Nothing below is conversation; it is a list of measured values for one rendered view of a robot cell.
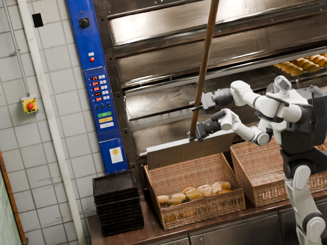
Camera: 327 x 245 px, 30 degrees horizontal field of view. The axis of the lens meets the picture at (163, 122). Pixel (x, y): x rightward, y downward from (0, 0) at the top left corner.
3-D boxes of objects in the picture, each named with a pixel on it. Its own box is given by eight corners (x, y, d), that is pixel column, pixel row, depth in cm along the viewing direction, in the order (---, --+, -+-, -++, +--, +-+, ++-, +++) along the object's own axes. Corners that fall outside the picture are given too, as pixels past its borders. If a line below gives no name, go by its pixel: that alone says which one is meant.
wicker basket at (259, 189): (232, 180, 439) (227, 145, 430) (306, 162, 446) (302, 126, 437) (255, 208, 393) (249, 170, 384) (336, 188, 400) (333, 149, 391)
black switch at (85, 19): (80, 28, 386) (76, 11, 382) (90, 26, 387) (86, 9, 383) (81, 29, 382) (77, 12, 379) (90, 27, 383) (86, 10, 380)
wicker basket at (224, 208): (149, 200, 431) (142, 165, 422) (225, 181, 439) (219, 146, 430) (163, 232, 386) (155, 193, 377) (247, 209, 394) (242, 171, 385)
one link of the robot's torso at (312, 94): (317, 131, 361) (311, 74, 349) (338, 152, 329) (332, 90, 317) (268, 142, 360) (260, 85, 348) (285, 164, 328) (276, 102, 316)
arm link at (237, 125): (217, 112, 353) (232, 123, 359) (218, 123, 347) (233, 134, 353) (226, 106, 349) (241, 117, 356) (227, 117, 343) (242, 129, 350)
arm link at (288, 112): (273, 124, 289) (296, 129, 306) (283, 98, 287) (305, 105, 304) (254, 115, 296) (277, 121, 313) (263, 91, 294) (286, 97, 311)
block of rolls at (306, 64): (264, 61, 499) (263, 54, 497) (318, 48, 505) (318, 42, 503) (293, 78, 442) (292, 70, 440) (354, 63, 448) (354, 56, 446)
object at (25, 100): (25, 111, 398) (21, 96, 395) (40, 108, 399) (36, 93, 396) (24, 114, 391) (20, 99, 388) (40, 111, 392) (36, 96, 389)
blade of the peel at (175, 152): (236, 131, 368) (234, 127, 369) (147, 152, 362) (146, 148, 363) (228, 150, 401) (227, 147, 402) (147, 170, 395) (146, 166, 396)
